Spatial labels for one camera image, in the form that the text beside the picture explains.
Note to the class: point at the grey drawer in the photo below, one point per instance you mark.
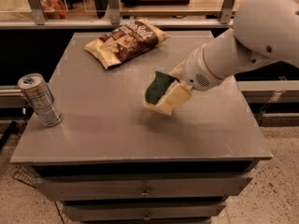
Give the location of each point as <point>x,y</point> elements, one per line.
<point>142,211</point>
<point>114,187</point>

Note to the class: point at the black wire rack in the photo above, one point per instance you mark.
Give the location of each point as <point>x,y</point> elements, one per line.
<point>24,176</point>

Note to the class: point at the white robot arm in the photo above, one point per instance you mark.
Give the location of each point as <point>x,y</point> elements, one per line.
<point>263,32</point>

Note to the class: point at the top grey drawer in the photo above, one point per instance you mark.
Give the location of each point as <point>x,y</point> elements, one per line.
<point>114,187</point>

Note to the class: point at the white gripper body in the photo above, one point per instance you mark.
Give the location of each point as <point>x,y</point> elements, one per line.
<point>195,68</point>

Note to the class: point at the brown chip bag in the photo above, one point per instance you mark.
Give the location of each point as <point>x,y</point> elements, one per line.
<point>126,42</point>

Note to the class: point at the green yellow sponge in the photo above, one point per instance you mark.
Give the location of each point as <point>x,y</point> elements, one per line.
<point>158,87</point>

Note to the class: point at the grey drawer cabinet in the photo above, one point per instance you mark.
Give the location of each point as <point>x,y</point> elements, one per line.
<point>106,130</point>

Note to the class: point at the silver blue drink can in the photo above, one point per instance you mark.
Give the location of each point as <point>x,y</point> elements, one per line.
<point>38,95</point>

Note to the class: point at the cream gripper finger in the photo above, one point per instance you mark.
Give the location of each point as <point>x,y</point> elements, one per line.
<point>173,75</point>
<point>176,95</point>

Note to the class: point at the orange snack bag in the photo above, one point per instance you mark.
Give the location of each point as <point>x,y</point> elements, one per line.
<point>54,6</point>

